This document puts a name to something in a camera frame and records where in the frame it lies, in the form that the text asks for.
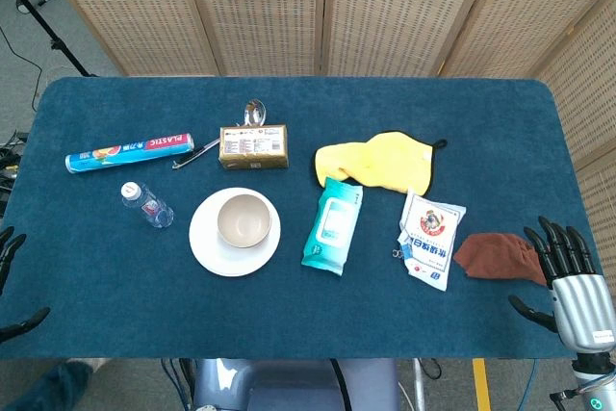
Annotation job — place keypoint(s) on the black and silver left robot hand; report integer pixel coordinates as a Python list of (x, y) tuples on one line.
[(7, 242)]

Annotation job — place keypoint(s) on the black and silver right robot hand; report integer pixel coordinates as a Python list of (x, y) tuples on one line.
[(580, 305)]

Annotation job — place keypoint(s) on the beige bowl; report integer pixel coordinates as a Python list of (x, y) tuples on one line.
[(243, 216), (245, 244)]

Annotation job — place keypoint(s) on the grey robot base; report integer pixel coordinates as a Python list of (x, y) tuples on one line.
[(289, 384)]

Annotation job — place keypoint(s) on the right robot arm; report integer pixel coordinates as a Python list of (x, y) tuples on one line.
[(594, 377)]

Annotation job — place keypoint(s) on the brown cloth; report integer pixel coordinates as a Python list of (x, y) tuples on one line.
[(500, 257)]

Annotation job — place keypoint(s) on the clear plastic water bottle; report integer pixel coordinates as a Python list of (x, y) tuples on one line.
[(149, 206)]

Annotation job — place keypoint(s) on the blue plastic wrap roll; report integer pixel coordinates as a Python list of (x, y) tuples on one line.
[(130, 152)]

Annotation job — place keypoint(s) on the blue fuzzy cloth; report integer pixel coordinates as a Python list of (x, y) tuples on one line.
[(53, 389)]

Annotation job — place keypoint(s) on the white sugar bag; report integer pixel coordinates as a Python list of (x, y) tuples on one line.
[(430, 238)]

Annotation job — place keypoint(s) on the silver metal leg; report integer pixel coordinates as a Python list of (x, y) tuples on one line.
[(418, 387)]

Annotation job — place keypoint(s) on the blue binder clip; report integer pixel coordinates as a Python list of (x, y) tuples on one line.
[(403, 251)]

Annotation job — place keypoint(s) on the white round plate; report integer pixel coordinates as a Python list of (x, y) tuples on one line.
[(212, 247)]

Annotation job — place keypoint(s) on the black tripod stand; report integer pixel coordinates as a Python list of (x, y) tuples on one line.
[(43, 23)]

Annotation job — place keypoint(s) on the yellow microfiber cloth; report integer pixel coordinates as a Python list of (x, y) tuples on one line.
[(380, 163)]

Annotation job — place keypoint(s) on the teal wet wipes pack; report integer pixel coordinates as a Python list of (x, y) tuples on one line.
[(332, 228)]

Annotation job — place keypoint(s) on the gold rectangular box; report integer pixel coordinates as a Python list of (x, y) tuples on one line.
[(254, 146)]

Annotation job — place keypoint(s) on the woven folding screen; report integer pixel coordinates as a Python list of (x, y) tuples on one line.
[(269, 7)]

